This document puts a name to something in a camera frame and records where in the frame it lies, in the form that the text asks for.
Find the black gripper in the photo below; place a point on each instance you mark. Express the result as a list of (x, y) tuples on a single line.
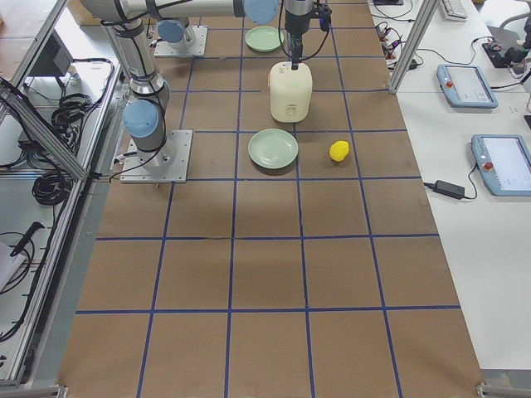
[(294, 30)]

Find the cream rice cooker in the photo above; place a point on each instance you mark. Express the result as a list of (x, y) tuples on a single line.
[(290, 92)]

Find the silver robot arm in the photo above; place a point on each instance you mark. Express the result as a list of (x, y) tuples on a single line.
[(144, 118), (176, 30)]

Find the green plate near arm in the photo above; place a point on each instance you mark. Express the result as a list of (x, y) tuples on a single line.
[(273, 148), (264, 38)]

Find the yellow toy lemon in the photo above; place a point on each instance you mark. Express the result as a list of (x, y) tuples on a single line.
[(339, 150)]

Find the white keyboard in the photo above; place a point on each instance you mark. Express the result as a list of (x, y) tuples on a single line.
[(453, 10)]

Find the upper teach pendant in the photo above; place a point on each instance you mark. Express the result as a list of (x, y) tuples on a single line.
[(465, 87)]

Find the teach pendant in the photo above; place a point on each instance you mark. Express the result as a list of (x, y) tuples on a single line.
[(465, 87), (504, 163)]

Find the black power adapter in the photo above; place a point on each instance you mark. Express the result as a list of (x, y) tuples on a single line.
[(449, 189)]

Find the brown grid table mat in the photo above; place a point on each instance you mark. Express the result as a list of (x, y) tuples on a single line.
[(324, 279)]

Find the lower teach pendant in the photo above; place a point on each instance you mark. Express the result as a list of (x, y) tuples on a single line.
[(504, 163)]

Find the aluminium frame post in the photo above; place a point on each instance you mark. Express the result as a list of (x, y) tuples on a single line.
[(421, 23)]

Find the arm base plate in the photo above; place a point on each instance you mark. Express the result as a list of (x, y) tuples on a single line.
[(182, 49), (169, 165)]

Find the aluminium frame left rail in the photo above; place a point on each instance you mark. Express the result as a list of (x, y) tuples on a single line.
[(36, 316)]

